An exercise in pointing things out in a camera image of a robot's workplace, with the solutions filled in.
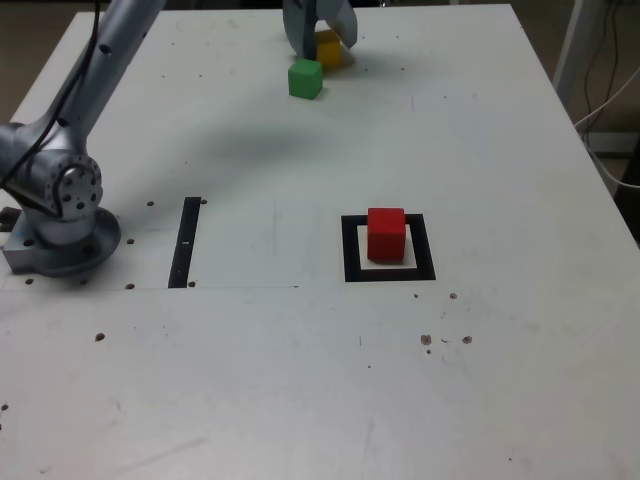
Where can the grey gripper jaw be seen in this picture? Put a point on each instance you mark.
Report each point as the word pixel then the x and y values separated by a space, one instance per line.
pixel 300 25
pixel 342 20

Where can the yellow cube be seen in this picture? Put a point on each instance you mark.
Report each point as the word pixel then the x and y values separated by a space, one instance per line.
pixel 330 54

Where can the green cube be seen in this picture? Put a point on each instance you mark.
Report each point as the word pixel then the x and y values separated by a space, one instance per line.
pixel 304 80

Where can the red cube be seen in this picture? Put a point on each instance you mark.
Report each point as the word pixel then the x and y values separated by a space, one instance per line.
pixel 385 240

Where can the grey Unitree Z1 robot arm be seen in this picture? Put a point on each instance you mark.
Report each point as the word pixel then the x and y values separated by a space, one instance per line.
pixel 105 60

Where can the black tape square outline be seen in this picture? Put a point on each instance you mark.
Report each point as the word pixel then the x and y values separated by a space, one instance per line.
pixel 350 250

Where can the white table leg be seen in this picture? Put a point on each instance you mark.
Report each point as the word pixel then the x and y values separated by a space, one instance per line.
pixel 575 40

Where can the black tape strip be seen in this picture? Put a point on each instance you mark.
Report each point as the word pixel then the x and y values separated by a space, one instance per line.
pixel 184 240

